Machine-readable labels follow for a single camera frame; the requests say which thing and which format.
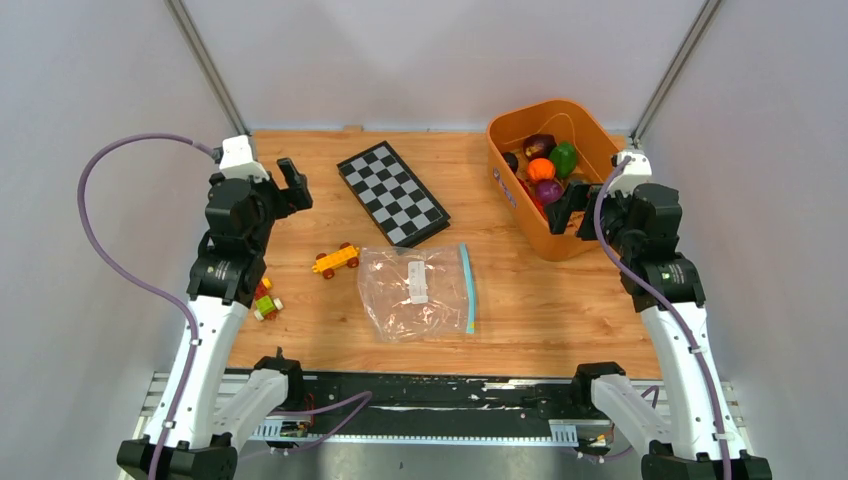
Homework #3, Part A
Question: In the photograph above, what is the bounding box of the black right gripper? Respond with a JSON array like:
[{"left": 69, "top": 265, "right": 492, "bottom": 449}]
[{"left": 542, "top": 179, "right": 638, "bottom": 256}]

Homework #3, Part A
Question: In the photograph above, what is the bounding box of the green toy pepper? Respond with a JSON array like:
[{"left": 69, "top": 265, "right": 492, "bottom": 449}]
[{"left": 548, "top": 141, "right": 579, "bottom": 179}]

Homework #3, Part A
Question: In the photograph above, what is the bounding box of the orange toy fruit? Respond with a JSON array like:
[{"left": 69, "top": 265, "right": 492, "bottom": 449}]
[{"left": 526, "top": 158, "right": 556, "bottom": 183}]

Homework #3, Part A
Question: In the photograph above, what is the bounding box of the orange plastic basket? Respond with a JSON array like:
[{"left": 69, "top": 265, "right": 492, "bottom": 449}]
[{"left": 485, "top": 98, "right": 624, "bottom": 262}]

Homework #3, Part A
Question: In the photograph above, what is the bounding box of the dark purple toy apple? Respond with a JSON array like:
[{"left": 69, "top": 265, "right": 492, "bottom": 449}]
[{"left": 522, "top": 133, "right": 558, "bottom": 161}]

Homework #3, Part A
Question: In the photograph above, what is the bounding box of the small dark toy plum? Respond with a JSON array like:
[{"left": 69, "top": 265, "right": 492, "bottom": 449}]
[{"left": 502, "top": 152, "right": 519, "bottom": 174}]

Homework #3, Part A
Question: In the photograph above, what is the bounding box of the clear zip top bag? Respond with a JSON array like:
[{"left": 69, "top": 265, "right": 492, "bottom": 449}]
[{"left": 358, "top": 243, "right": 478, "bottom": 343}]

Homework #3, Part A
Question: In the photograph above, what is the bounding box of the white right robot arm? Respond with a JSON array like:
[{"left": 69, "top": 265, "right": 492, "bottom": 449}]
[{"left": 570, "top": 183, "right": 773, "bottom": 479}]

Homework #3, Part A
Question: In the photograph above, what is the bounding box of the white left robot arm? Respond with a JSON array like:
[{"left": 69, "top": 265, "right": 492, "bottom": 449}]
[{"left": 116, "top": 158, "right": 313, "bottom": 479}]

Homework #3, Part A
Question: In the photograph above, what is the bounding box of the purple toy onion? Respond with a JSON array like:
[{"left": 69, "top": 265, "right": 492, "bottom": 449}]
[{"left": 534, "top": 180, "right": 564, "bottom": 206}]

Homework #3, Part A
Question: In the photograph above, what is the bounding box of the red toy chili pepper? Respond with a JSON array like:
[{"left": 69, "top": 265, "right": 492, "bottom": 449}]
[{"left": 518, "top": 179, "right": 548, "bottom": 222}]

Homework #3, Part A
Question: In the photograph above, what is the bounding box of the yellow toy brick car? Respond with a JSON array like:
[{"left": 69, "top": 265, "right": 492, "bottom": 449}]
[{"left": 312, "top": 243, "right": 360, "bottom": 280}]

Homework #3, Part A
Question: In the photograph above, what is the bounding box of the black white chessboard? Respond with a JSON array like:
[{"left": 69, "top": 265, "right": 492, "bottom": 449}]
[{"left": 337, "top": 141, "right": 451, "bottom": 248}]

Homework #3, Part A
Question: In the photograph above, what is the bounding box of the red green toy brick car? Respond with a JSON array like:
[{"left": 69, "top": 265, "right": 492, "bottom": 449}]
[{"left": 254, "top": 277, "right": 284, "bottom": 322}]

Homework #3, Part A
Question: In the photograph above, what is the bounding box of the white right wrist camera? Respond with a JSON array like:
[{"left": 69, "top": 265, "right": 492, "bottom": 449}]
[{"left": 607, "top": 149, "right": 653, "bottom": 197}]

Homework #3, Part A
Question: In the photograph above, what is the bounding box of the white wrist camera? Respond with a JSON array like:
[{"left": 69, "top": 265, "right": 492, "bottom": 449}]
[
  {"left": 218, "top": 135, "right": 271, "bottom": 182},
  {"left": 607, "top": 149, "right": 653, "bottom": 197}
]

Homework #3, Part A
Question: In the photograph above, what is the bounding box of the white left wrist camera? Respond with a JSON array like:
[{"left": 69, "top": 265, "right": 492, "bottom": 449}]
[{"left": 218, "top": 135, "right": 271, "bottom": 182}]

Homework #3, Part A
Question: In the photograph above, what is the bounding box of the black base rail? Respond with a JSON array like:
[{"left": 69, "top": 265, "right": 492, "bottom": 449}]
[{"left": 274, "top": 371, "right": 612, "bottom": 440}]

